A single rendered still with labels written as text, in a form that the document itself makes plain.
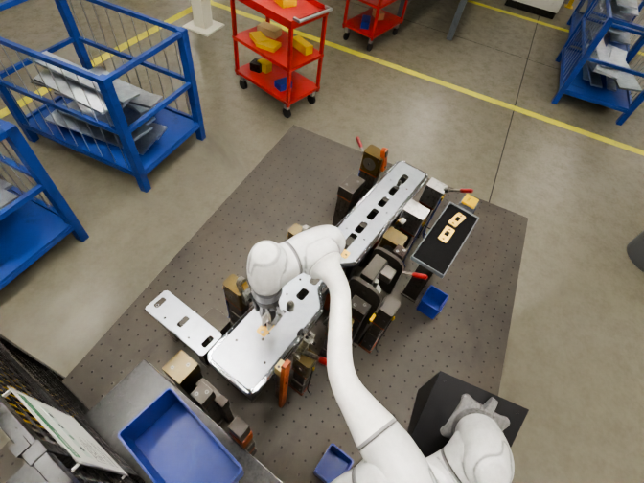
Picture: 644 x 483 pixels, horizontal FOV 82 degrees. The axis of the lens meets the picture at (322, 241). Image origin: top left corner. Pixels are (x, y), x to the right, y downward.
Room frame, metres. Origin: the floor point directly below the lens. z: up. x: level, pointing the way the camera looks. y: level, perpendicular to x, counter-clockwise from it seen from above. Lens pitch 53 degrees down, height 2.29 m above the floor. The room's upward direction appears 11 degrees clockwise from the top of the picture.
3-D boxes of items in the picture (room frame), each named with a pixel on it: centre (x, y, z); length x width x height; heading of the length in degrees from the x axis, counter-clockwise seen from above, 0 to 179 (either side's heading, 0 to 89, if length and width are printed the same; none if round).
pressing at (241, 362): (0.95, -0.09, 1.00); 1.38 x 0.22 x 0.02; 153
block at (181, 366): (0.33, 0.37, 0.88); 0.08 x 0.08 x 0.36; 63
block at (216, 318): (0.54, 0.34, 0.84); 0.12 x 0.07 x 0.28; 63
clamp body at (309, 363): (0.43, -0.03, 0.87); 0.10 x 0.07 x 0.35; 63
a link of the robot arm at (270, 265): (0.52, 0.12, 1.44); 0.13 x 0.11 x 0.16; 133
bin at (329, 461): (0.16, -0.19, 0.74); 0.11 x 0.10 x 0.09; 153
